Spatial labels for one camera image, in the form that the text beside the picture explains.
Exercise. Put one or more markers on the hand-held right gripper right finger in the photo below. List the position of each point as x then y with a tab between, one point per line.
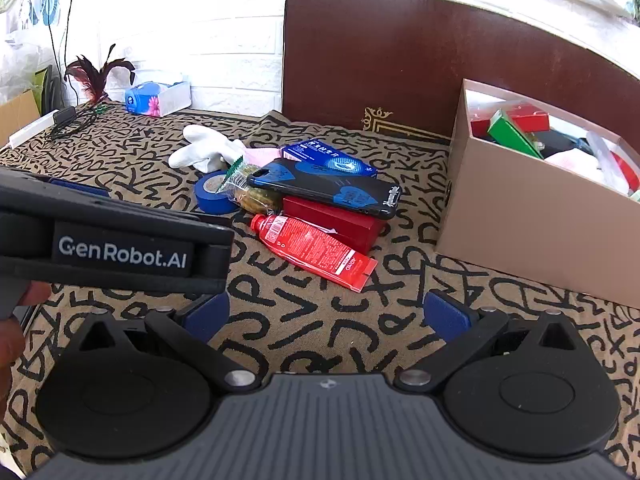
447	312

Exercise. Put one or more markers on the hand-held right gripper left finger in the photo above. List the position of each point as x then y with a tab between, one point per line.
207	312

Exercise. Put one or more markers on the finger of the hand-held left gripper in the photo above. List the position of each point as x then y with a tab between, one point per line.
82	189

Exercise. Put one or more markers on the brown cardboard box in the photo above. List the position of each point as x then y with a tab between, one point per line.
505	220

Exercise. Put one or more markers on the red tube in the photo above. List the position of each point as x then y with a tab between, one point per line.
310	247

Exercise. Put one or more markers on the clear green snack packet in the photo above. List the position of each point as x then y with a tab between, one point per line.
250	192

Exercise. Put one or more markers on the red rectangular box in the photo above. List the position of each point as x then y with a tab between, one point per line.
350	225

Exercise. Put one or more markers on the black phone case blue hearts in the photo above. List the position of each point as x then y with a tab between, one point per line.
325	187

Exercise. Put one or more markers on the person's left hand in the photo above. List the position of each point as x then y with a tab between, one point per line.
11	342

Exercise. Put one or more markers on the white plastic bar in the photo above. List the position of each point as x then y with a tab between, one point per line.
30	131

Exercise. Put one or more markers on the letter-patterned brown blanket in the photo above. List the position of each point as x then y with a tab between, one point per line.
350	320

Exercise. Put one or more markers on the small open cardboard carton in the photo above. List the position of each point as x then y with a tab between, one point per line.
17	115

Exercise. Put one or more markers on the blue tape roll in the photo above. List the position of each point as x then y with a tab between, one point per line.
210	195

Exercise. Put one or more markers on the blue floral tissue pack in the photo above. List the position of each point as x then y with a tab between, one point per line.
150	100

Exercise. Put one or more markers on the dark red feather toy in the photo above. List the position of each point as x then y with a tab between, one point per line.
92	75

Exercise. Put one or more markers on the white glove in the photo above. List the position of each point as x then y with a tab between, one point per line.
205	152

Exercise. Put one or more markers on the pink sock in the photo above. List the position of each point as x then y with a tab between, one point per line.
262	156

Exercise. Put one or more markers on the green box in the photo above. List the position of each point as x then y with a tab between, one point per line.
515	135

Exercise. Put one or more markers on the blue printed carton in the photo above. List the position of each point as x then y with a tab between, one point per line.
330	160

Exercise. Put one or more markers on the pink cloth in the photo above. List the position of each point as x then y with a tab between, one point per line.
570	159

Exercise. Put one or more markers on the red gift box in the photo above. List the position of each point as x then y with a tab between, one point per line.
525	119

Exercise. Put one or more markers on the clear plastic wrapped item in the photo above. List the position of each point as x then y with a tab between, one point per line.
607	160

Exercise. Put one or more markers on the dark brown wooden headboard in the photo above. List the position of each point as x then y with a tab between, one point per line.
400	60

